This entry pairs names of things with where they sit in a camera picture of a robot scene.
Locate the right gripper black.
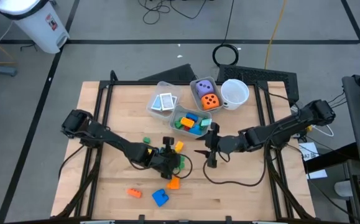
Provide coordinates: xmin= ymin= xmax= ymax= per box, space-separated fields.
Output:
xmin=193 ymin=123 xmax=223 ymax=169

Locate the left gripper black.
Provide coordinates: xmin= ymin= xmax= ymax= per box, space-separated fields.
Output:
xmin=142 ymin=136 xmax=182 ymax=180

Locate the large orange peg block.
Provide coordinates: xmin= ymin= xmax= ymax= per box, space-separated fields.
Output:
xmin=166 ymin=176 xmax=181 ymax=190

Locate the orange foam die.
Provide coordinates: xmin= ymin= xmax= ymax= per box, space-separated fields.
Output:
xmin=200 ymin=93 xmax=220 ymax=111

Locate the small orange long brick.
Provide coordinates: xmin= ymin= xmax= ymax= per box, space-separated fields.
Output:
xmin=127 ymin=188 xmax=142 ymax=199

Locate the purple foam die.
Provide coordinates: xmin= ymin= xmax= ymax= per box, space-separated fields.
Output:
xmin=195 ymin=80 xmax=214 ymax=99

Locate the blue patterned card deck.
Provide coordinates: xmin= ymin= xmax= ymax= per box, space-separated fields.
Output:
xmin=160 ymin=92 xmax=174 ymax=111

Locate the large blue notched block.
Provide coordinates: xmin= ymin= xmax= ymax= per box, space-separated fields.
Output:
xmin=151 ymin=189 xmax=170 ymax=208

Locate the grey plastic bin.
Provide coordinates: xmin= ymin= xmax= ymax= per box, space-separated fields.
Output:
xmin=169 ymin=105 xmax=213 ymax=139
xmin=189 ymin=77 xmax=224 ymax=113

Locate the clear plastic bin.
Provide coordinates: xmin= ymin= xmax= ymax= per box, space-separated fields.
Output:
xmin=146 ymin=81 xmax=182 ymax=121

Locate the black flat panel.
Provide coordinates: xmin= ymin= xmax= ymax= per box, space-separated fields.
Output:
xmin=138 ymin=63 xmax=198 ymax=82

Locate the black perforated panel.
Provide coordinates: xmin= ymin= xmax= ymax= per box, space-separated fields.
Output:
xmin=216 ymin=64 xmax=299 ymax=105

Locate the white paper sheet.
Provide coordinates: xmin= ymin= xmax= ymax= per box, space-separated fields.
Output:
xmin=298 ymin=142 xmax=320 ymax=162
xmin=305 ymin=169 xmax=328 ymax=180

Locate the grey rounded object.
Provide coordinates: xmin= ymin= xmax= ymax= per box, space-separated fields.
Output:
xmin=334 ymin=180 xmax=354 ymax=198

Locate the white trash bin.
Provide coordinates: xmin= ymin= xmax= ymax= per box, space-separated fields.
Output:
xmin=0 ymin=0 xmax=71 ymax=55

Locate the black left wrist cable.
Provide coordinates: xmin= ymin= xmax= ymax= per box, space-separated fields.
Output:
xmin=173 ymin=153 xmax=193 ymax=180

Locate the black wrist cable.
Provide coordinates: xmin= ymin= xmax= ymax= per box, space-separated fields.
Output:
xmin=203 ymin=149 xmax=267 ymax=187
xmin=173 ymin=153 xmax=193 ymax=180

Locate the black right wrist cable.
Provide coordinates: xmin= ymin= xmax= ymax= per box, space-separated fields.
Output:
xmin=203 ymin=149 xmax=267 ymax=187

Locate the black aluminium table frame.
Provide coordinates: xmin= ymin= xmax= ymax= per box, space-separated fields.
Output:
xmin=55 ymin=70 xmax=316 ymax=220

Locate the black coiled cable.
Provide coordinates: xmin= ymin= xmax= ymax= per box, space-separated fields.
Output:
xmin=212 ymin=0 xmax=240 ymax=67

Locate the black left base cable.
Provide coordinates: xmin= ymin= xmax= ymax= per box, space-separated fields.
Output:
xmin=58 ymin=145 xmax=85 ymax=180

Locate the white cable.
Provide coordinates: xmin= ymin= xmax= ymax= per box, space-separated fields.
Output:
xmin=291 ymin=105 xmax=335 ymax=138

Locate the black tangled cable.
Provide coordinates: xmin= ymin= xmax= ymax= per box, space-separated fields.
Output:
xmin=137 ymin=0 xmax=208 ymax=25

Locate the yellow cable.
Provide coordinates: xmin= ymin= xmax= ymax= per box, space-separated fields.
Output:
xmin=264 ymin=0 xmax=288 ymax=70

